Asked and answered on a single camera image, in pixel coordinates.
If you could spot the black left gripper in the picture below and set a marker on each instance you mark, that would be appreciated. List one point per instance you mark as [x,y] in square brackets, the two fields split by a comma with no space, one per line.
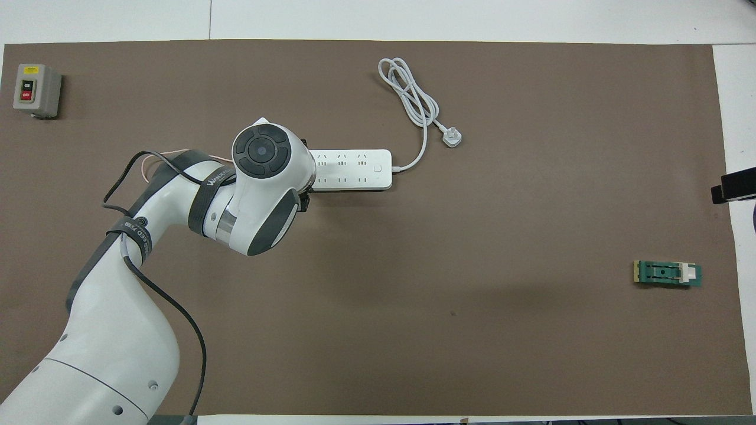
[304,202]

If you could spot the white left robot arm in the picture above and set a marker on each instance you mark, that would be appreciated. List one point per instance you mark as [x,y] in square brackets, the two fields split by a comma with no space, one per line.
[260,195]

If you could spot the white power strip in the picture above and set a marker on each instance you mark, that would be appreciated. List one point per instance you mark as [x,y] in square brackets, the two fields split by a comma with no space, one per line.
[354,168]

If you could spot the green circuit board module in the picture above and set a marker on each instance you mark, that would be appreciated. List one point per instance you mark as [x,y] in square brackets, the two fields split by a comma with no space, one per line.
[664,274]

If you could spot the brown table mat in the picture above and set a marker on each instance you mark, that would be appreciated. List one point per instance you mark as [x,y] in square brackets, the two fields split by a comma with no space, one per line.
[413,295]

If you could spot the grey on off switch box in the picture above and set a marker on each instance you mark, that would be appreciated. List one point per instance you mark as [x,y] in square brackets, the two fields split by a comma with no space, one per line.
[36,90]

